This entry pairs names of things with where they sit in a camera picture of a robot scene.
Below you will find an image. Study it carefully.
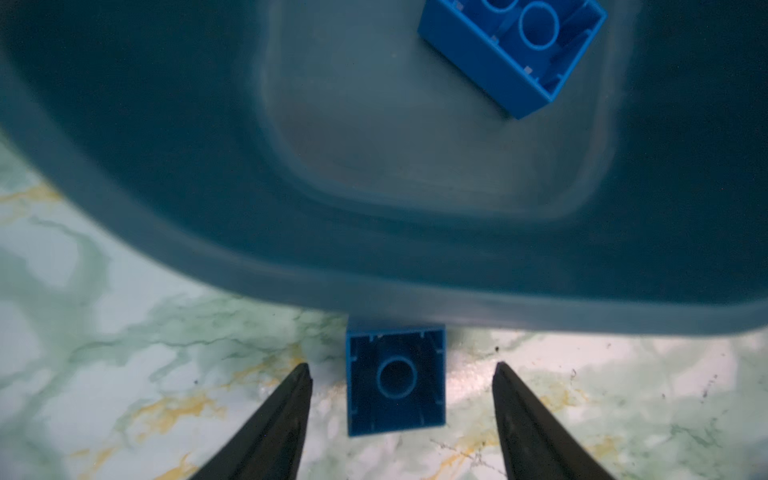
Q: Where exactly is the dark teal plastic bin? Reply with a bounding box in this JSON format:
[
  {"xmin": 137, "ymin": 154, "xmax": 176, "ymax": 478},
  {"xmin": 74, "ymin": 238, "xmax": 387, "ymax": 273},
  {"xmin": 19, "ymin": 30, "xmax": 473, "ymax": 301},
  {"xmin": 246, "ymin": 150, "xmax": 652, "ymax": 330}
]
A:
[{"xmin": 1, "ymin": 1, "xmax": 767, "ymax": 336}]

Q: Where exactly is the small dark blue lego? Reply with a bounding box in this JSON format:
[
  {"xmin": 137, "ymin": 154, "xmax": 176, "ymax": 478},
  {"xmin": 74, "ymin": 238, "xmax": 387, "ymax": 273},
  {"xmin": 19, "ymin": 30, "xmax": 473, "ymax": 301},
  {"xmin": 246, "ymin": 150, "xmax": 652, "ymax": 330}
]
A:
[{"xmin": 345, "ymin": 324, "xmax": 447, "ymax": 437}]

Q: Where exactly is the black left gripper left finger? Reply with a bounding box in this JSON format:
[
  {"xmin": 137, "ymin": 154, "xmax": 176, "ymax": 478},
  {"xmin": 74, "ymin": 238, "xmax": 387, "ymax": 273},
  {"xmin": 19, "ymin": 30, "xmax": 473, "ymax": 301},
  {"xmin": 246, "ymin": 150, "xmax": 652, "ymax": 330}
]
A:
[{"xmin": 192, "ymin": 363, "xmax": 313, "ymax": 480}]

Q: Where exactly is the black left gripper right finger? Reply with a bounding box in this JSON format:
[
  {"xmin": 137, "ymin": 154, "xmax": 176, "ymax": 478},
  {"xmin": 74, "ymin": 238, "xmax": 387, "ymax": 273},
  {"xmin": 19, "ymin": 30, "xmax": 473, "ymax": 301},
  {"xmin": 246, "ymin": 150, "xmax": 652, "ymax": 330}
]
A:
[{"xmin": 492, "ymin": 362, "xmax": 613, "ymax": 480}]

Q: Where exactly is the dark blue lego brick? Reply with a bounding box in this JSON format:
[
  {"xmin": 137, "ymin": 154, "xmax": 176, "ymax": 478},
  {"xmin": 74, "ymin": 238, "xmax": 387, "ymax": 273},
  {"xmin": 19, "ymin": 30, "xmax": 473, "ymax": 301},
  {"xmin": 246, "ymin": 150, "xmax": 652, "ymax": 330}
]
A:
[{"xmin": 418, "ymin": 0, "xmax": 607, "ymax": 119}]

